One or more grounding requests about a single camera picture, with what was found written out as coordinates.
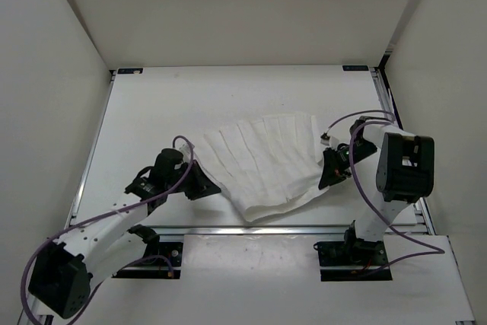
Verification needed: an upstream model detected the aluminium frame rail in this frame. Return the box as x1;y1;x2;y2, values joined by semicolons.
62;224;434;238

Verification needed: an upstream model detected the white pleated skirt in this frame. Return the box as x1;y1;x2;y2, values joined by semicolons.
195;112;325;222

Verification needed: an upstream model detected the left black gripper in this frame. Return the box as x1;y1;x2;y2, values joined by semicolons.
166;159;221;200

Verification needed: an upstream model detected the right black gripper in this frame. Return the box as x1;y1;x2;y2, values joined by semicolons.
318;140;377;190

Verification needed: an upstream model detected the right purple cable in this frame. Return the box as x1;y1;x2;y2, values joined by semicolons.
326;110;446;276

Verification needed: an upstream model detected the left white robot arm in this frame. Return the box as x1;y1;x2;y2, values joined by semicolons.
21;141;221;322

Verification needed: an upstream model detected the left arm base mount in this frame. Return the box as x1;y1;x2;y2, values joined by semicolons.
112;225;183;280

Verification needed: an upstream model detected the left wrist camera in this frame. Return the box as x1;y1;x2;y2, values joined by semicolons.
177;143;193;163

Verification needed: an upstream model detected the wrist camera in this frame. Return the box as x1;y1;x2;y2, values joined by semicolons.
320;132;341;150
177;143;193;163

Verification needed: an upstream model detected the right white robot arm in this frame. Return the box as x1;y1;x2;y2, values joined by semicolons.
318;116;434;264

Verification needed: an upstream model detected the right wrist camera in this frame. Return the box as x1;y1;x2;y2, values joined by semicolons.
320;132;341;150

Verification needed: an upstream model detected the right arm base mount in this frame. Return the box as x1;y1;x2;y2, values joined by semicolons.
314;227;393;282

